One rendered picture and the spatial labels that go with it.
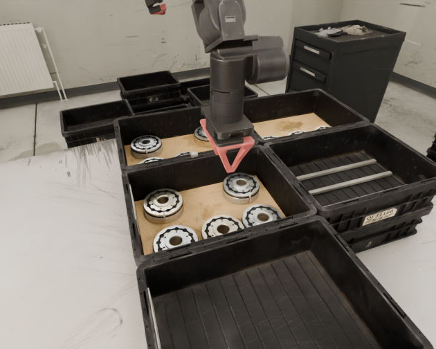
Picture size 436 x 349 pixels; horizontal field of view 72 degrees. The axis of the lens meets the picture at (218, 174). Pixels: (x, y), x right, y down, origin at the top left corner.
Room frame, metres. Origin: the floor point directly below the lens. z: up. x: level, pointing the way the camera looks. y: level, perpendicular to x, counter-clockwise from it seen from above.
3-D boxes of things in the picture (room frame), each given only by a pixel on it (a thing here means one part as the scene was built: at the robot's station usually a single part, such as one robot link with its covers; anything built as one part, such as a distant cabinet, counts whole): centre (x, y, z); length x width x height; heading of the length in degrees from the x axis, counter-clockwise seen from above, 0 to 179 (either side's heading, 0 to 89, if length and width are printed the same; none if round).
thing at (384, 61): (2.27, -0.91, 0.45); 0.60 x 0.45 x 0.90; 114
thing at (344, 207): (0.67, -0.36, 0.92); 0.40 x 0.30 x 0.02; 109
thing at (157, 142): (0.86, 0.24, 0.86); 0.10 x 0.10 x 0.01
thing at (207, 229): (0.47, -0.01, 0.86); 0.10 x 0.10 x 0.01
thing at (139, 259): (0.54, 0.01, 0.92); 0.40 x 0.30 x 0.02; 109
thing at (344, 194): (0.67, -0.36, 0.87); 0.40 x 0.30 x 0.11; 109
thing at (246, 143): (0.46, -0.02, 1.10); 0.07 x 0.07 x 0.09; 19
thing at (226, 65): (0.48, -0.02, 1.24); 0.07 x 0.06 x 0.07; 114
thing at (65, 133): (1.59, 0.70, 0.37); 0.40 x 0.30 x 0.45; 114
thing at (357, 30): (2.36, -1.00, 0.88); 0.29 x 0.22 x 0.03; 114
